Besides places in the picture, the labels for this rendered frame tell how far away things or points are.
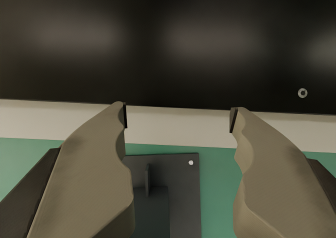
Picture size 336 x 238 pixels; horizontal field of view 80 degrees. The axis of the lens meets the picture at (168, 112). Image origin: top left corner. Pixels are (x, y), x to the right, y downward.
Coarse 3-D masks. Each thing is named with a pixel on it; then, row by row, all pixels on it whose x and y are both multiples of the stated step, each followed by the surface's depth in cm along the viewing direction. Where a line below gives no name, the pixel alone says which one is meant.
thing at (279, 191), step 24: (240, 120) 10; (240, 144) 9; (264, 144) 8; (288, 144) 8; (240, 168) 9; (264, 168) 7; (288, 168) 7; (240, 192) 7; (264, 192) 6; (288, 192) 6; (312, 192) 6; (240, 216) 6; (264, 216) 6; (288, 216) 6; (312, 216) 6
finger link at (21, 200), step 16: (48, 160) 7; (32, 176) 6; (48, 176) 6; (16, 192) 6; (32, 192) 6; (0, 208) 5; (16, 208) 6; (32, 208) 6; (0, 224) 5; (16, 224) 5
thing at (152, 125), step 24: (0, 120) 21; (24, 120) 21; (48, 120) 21; (72, 120) 21; (144, 120) 21; (168, 120) 21; (192, 120) 21; (216, 120) 21; (264, 120) 21; (288, 120) 22; (312, 120) 22; (168, 144) 21; (192, 144) 21; (216, 144) 21; (312, 144) 22
